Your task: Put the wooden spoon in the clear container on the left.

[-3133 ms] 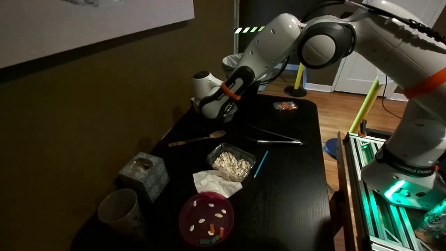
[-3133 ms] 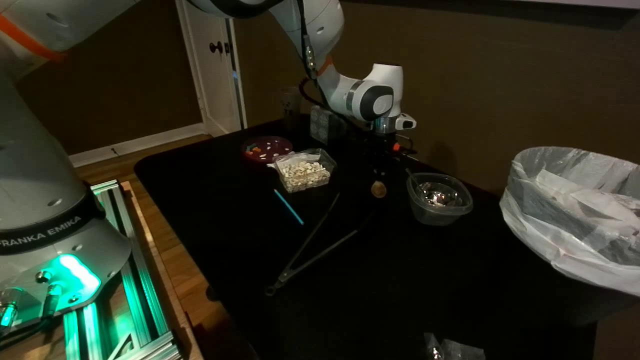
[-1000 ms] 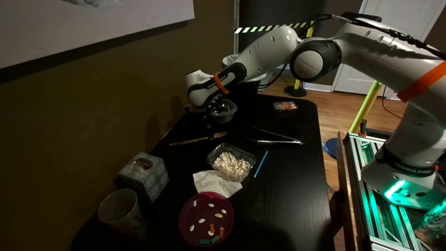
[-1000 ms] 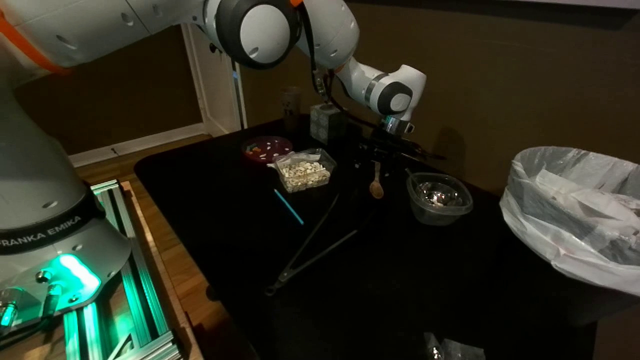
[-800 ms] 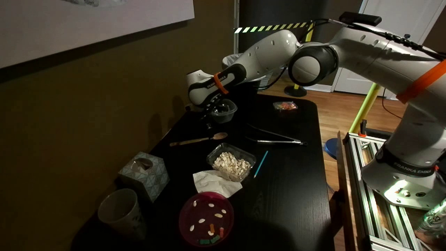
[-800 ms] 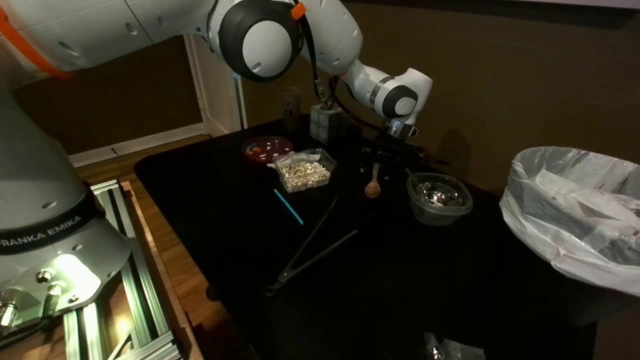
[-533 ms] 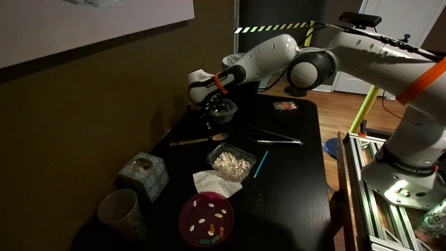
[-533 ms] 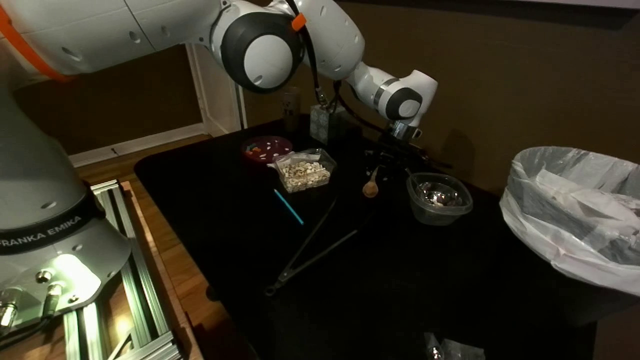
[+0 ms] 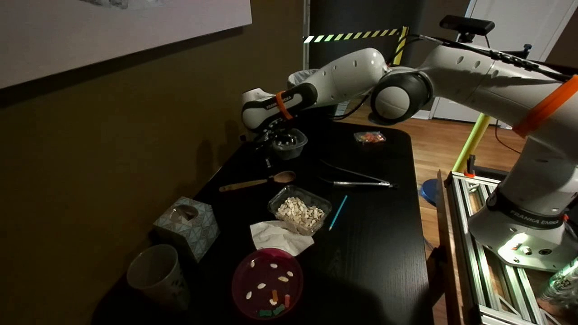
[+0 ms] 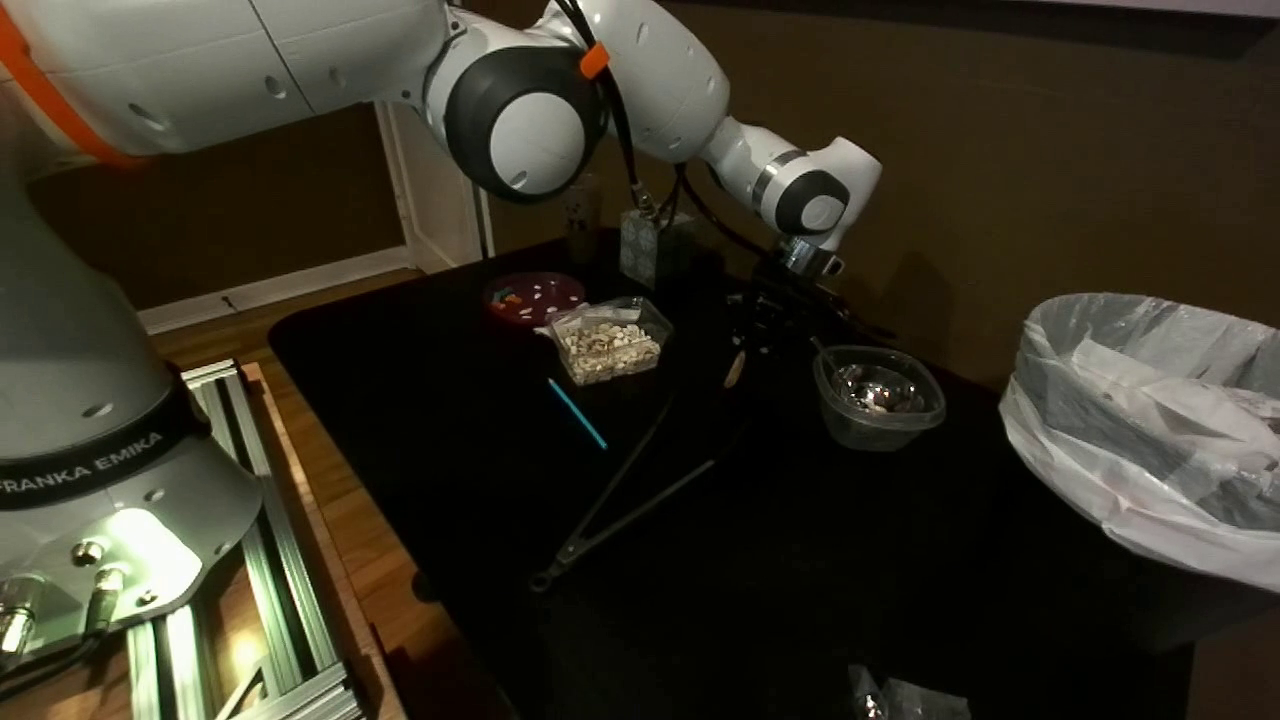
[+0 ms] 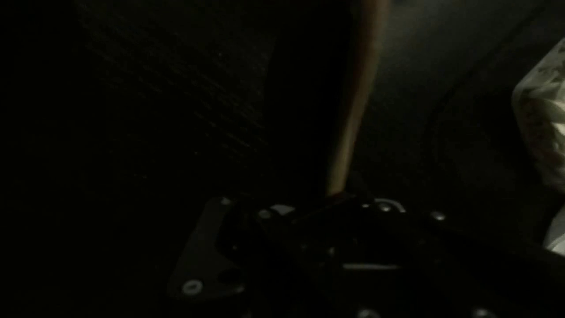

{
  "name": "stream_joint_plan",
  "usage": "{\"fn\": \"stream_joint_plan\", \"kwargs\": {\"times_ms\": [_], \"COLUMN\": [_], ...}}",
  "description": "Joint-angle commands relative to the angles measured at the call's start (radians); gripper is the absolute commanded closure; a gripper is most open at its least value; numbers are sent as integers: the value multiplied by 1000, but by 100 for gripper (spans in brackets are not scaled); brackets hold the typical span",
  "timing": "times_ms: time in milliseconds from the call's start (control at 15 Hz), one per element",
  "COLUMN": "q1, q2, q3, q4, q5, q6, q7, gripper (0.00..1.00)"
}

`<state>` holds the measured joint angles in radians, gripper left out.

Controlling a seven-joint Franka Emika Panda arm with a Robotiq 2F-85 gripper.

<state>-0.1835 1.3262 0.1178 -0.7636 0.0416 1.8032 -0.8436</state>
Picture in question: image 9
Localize pink plastic plate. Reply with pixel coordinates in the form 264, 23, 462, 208
231, 247, 304, 320

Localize patterned tissue box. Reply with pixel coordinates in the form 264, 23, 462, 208
153, 196, 221, 264

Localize metal tongs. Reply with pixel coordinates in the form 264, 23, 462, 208
317, 160, 399, 189

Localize white cup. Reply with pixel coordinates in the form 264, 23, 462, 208
126, 244, 191, 313

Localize clear bag of candy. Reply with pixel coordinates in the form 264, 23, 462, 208
354, 131, 387, 146

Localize clear container with seeds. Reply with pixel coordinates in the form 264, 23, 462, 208
267, 185, 333, 237

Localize heap of pale seeds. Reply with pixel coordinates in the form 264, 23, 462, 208
276, 196, 326, 230

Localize blue round floor object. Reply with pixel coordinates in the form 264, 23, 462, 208
420, 178, 439, 206

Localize trash bin with liner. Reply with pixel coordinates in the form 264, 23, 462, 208
288, 68, 319, 89

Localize plastic bottle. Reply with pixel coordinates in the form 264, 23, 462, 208
539, 256, 578, 313

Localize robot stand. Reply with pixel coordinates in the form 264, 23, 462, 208
444, 171, 578, 325

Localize yellow black striped tape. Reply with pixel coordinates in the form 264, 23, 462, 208
303, 26, 410, 66

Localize large wall picture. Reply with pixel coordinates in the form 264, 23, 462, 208
0, 0, 253, 89

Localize black cable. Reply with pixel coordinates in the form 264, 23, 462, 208
494, 119, 522, 155

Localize crumpled white napkin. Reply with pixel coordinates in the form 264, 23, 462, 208
250, 220, 315, 257

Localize yellow green pole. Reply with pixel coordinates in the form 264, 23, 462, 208
452, 113, 491, 174

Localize wooden spoon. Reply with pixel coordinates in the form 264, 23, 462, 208
219, 171, 297, 193

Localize camera on mount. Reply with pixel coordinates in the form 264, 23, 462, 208
439, 15, 496, 44

